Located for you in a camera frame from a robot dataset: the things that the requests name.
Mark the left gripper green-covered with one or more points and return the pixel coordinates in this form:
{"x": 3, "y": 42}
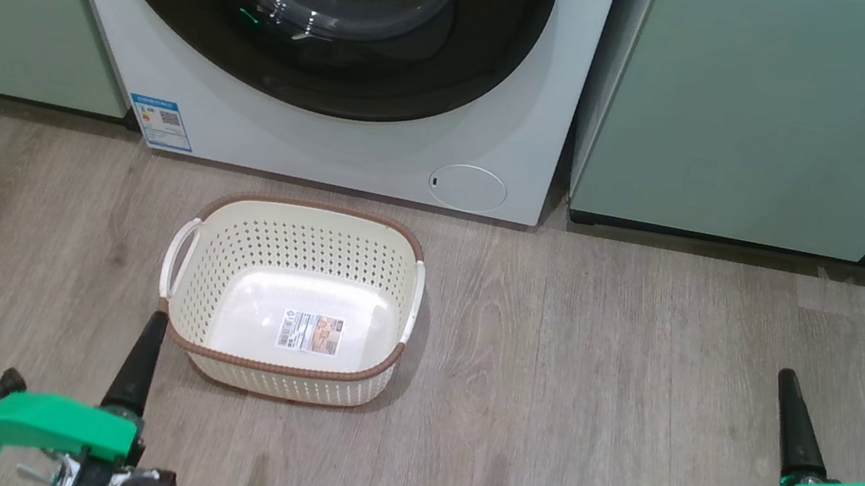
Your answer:
{"x": 54, "y": 422}

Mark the round black glass washer door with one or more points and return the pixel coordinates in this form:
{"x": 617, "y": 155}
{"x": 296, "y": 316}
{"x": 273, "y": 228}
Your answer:
{"x": 303, "y": 78}

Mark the white front-load washing machine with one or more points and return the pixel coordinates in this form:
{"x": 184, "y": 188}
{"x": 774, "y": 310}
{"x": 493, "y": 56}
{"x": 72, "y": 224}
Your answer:
{"x": 326, "y": 150}

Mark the cream perforated laundry basket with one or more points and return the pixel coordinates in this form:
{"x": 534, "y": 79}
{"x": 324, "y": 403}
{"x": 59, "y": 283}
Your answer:
{"x": 258, "y": 320}

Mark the paper label inside basket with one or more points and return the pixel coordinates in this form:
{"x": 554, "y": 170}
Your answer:
{"x": 309, "y": 332}

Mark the blue energy label sticker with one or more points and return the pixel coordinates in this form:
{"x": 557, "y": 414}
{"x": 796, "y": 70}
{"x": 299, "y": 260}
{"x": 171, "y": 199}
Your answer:
{"x": 161, "y": 123}

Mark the round white filter cover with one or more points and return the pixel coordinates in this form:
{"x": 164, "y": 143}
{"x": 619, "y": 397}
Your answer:
{"x": 466, "y": 188}

